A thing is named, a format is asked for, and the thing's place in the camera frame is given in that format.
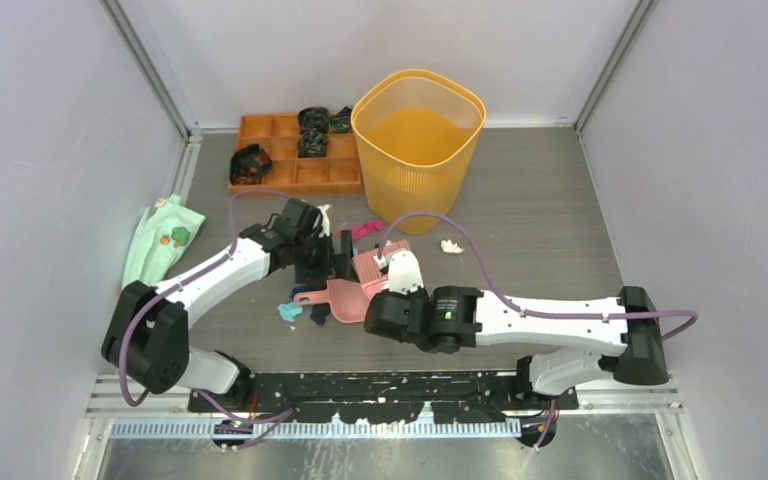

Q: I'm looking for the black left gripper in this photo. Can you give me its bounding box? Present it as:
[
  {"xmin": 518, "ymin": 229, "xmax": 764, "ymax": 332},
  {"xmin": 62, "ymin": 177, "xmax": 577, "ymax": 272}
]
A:
[{"xmin": 293, "ymin": 231, "xmax": 360, "ymax": 287}]

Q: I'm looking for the pink plastic dustpan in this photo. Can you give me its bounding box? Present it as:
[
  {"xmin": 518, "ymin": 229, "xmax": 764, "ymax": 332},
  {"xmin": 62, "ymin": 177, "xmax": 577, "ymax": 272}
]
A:
[{"xmin": 293, "ymin": 279, "xmax": 369, "ymax": 324}]

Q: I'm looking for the pink hand brush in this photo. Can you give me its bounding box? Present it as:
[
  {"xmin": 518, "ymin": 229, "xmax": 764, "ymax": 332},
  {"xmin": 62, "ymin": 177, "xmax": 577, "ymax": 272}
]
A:
[{"xmin": 352, "ymin": 240, "xmax": 411, "ymax": 300}]

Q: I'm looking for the teal paper scrap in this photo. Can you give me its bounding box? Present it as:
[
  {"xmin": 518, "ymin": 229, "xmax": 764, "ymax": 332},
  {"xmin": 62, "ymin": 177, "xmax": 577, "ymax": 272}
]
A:
[{"xmin": 277, "ymin": 302, "xmax": 303, "ymax": 323}]

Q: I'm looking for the yellow mesh waste basket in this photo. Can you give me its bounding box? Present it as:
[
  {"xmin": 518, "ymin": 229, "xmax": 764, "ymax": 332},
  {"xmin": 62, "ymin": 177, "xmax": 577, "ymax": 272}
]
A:
[{"xmin": 350, "ymin": 69, "xmax": 486, "ymax": 236}]

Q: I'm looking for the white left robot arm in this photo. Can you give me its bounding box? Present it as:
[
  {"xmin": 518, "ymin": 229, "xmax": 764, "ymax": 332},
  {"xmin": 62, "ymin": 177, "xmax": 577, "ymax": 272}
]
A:
[{"xmin": 101, "ymin": 198, "xmax": 357, "ymax": 413}]

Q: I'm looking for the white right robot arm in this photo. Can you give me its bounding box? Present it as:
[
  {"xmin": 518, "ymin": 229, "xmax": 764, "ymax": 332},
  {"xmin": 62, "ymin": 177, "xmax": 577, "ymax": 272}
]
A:
[{"xmin": 364, "ymin": 286, "xmax": 669, "ymax": 411}]

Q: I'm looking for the white paper scrap right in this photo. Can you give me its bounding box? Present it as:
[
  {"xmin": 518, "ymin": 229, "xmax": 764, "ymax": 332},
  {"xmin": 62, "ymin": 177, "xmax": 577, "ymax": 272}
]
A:
[{"xmin": 440, "ymin": 239, "xmax": 464, "ymax": 255}]

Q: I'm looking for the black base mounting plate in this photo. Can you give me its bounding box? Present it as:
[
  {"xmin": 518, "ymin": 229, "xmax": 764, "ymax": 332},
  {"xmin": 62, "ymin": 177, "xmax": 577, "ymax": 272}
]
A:
[{"xmin": 213, "ymin": 371, "xmax": 551, "ymax": 425}]

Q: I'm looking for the orange compartment tray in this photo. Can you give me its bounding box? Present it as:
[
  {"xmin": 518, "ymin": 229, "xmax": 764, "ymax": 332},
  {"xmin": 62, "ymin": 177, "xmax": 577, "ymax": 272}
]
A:
[{"xmin": 228, "ymin": 113, "xmax": 363, "ymax": 197}]

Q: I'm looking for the black green rolled sock middle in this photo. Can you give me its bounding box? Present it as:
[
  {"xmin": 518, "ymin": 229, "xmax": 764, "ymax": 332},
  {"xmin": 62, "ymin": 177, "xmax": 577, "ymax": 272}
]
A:
[{"xmin": 297, "ymin": 130, "xmax": 328, "ymax": 158}]

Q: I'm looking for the dark green rolled sock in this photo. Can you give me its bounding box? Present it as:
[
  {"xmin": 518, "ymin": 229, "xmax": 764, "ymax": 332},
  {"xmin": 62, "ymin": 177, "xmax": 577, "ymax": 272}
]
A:
[{"xmin": 328, "ymin": 106, "xmax": 352, "ymax": 134}]

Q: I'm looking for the black rolled sock top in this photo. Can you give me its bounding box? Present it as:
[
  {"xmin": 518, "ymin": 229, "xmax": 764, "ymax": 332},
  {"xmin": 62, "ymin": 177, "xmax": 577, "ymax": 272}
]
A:
[{"xmin": 297, "ymin": 106, "xmax": 331, "ymax": 134}]

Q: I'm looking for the green patterned cloth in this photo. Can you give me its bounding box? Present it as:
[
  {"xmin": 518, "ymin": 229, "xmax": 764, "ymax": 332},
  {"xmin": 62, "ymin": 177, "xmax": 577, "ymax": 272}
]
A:
[{"xmin": 121, "ymin": 195, "xmax": 206, "ymax": 288}]

